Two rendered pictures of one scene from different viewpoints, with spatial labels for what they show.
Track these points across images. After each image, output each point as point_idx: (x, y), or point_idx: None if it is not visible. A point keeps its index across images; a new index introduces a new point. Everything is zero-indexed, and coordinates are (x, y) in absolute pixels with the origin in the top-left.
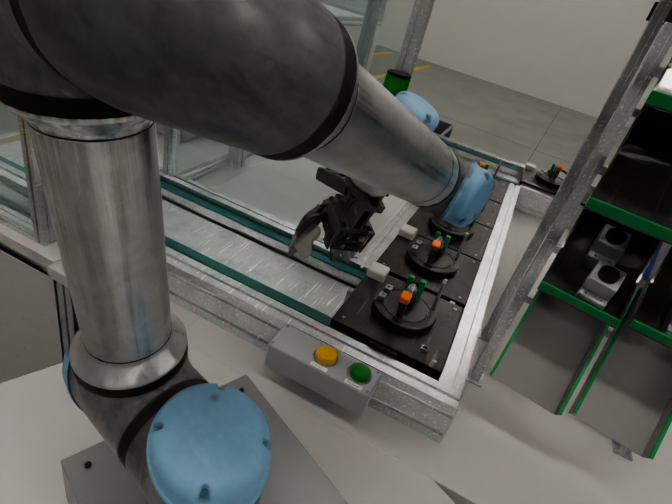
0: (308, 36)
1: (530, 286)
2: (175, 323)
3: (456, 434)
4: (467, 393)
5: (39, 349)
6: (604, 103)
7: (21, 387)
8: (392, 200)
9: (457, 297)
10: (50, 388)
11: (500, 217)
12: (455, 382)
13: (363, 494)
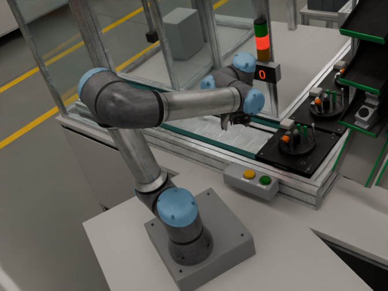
0: (146, 108)
1: None
2: (161, 169)
3: (328, 205)
4: (342, 184)
5: None
6: None
7: (129, 204)
8: (325, 63)
9: (337, 130)
10: (138, 203)
11: None
12: (319, 178)
13: (269, 234)
